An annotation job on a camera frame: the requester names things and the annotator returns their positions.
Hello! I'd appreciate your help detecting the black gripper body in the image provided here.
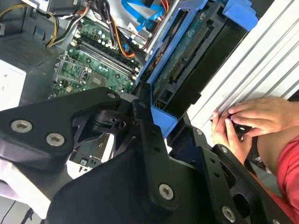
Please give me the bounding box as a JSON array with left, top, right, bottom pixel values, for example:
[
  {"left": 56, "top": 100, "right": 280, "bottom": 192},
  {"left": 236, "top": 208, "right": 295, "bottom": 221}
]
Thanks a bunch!
[{"left": 45, "top": 146, "right": 218, "bottom": 224}]

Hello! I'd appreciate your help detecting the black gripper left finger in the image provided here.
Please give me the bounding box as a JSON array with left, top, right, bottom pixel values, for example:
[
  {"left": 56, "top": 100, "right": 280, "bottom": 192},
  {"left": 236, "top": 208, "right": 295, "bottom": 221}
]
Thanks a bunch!
[{"left": 0, "top": 82, "right": 181, "bottom": 212}]

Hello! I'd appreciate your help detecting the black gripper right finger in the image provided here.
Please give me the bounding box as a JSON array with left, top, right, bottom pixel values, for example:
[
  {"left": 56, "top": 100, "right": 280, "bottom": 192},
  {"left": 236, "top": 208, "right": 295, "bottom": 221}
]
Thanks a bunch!
[{"left": 167, "top": 112, "right": 295, "bottom": 224}]

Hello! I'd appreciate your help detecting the small round black tool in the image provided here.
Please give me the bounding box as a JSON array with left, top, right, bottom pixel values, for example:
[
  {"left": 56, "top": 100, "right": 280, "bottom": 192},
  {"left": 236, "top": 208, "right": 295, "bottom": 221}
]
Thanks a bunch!
[{"left": 228, "top": 115, "right": 253, "bottom": 141}]

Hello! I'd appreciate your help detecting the hard disk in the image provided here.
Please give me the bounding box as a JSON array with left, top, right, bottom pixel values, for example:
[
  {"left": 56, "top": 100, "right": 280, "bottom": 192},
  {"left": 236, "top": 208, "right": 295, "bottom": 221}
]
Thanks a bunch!
[{"left": 137, "top": 0, "right": 259, "bottom": 139}]

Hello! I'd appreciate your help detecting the person's left hand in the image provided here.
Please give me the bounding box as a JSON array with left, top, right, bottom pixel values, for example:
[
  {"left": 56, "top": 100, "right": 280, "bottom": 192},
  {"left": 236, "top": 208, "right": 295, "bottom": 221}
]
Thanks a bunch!
[{"left": 210, "top": 111, "right": 254, "bottom": 165}]

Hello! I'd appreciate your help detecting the person's right hand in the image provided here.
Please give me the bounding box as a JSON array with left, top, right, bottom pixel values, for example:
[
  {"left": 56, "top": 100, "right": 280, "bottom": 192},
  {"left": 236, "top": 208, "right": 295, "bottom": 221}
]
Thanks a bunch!
[{"left": 228, "top": 97, "right": 294, "bottom": 136}]

